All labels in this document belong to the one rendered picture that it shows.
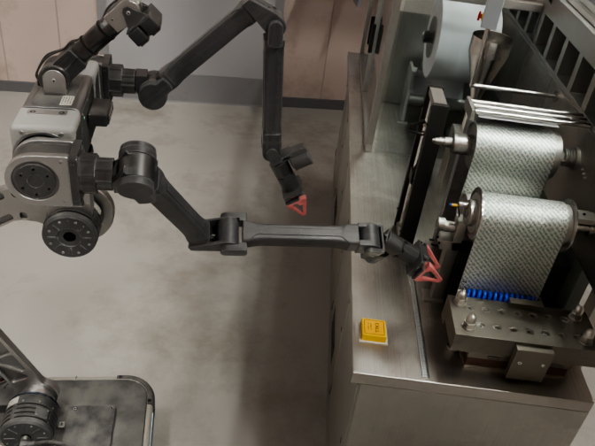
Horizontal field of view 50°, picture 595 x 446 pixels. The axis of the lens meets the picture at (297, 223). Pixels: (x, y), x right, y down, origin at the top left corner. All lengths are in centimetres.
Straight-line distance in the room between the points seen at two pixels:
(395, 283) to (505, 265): 37
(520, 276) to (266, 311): 160
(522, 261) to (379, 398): 55
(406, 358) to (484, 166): 61
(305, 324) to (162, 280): 77
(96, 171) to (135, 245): 223
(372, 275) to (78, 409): 116
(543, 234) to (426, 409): 58
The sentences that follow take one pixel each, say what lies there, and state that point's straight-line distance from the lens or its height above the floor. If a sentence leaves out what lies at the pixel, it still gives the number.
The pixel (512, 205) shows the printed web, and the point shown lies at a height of 131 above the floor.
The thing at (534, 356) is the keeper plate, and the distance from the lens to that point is 184.
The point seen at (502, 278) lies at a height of 108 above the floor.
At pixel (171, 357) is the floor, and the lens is 298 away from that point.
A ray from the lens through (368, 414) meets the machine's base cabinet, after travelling 190.
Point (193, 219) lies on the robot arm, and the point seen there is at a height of 128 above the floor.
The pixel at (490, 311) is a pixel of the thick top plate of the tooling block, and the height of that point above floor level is 103.
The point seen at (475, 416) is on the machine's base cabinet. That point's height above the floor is 79.
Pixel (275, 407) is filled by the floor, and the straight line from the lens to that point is 282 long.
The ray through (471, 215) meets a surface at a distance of 181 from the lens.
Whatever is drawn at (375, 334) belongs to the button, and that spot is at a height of 92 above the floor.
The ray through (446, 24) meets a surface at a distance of 263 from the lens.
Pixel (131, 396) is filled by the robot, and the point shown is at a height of 24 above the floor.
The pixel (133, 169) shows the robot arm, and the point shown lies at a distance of 136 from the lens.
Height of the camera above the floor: 218
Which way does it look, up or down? 35 degrees down
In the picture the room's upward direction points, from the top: 8 degrees clockwise
